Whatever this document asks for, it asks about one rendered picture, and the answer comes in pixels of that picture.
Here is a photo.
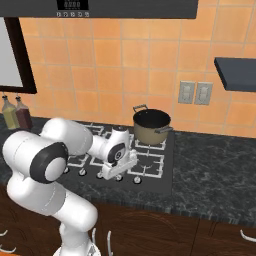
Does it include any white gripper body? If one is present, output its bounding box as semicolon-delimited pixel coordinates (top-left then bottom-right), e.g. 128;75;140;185
101;149;139;180

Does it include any black gas hob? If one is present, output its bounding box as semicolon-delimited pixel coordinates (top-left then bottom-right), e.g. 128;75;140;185
61;121;176;198

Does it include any tan pot with black inside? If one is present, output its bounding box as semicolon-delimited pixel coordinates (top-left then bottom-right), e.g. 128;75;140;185
132;104;175;147

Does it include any dark red bottle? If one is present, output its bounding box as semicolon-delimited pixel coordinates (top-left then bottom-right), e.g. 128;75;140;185
14;95;34;131

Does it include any yellow oil bottle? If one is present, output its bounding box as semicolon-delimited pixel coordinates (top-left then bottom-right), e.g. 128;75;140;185
1;94;20;131

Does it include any black framed window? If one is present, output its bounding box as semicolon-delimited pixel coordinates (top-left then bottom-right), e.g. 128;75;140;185
0;17;38;95

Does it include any grey wall outlet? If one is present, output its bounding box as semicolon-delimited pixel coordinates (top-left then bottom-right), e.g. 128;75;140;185
194;81;214;107
177;80;197;105

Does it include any dark grey wall shelf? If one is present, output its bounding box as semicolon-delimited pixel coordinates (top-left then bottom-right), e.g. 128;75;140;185
213;56;256;93

